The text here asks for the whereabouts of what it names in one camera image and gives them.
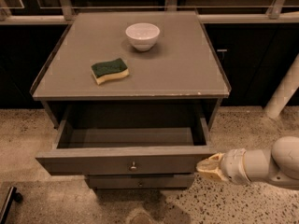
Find grey top drawer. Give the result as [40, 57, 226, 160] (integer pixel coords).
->
[36, 118, 215, 175]

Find grey drawer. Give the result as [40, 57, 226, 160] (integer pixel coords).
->
[36, 118, 215, 175]
[85, 174, 194, 189]

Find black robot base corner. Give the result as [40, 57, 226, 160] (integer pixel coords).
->
[0, 187, 23, 224]

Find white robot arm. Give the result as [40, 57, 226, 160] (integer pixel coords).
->
[196, 136, 299, 190]

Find grey bottom drawer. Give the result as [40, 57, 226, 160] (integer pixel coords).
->
[85, 174, 194, 189]

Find grey drawer cabinet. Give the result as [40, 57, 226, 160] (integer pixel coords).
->
[29, 10, 232, 191]

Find green and yellow sponge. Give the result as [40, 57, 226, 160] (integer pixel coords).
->
[91, 58, 129, 85]

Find white ceramic bowl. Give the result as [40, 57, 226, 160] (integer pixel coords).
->
[125, 23, 160, 51]

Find white cylindrical post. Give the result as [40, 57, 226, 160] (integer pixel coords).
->
[264, 54, 299, 119]

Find metal railing frame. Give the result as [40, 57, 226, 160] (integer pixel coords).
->
[0, 0, 299, 24]

